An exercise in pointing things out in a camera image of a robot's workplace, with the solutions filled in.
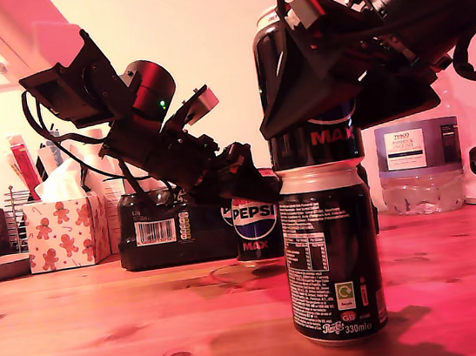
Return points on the black Pepsi Max can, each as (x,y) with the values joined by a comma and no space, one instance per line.
(335,147)
(329,240)
(256,232)

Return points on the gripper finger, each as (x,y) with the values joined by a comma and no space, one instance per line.
(394,100)
(248,185)
(305,86)

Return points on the black Pepsi Max multipack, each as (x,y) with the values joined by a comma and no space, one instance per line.
(164,253)

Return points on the white paper tissue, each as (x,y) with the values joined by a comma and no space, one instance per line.
(61,183)

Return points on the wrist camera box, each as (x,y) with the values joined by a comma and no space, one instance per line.
(206,101)

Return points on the gingerbread print tissue box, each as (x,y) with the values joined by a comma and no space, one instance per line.
(68,235)

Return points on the large clear water bottle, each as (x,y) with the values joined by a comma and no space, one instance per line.
(424,193)

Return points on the white insulated bottle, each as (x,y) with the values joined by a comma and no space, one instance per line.
(95,161)

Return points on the blue black straw bundle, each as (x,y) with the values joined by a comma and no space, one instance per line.
(45,161)

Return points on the white torn carton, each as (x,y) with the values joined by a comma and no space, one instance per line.
(112,203)

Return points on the red and white packet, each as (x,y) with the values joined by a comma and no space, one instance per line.
(23,166)

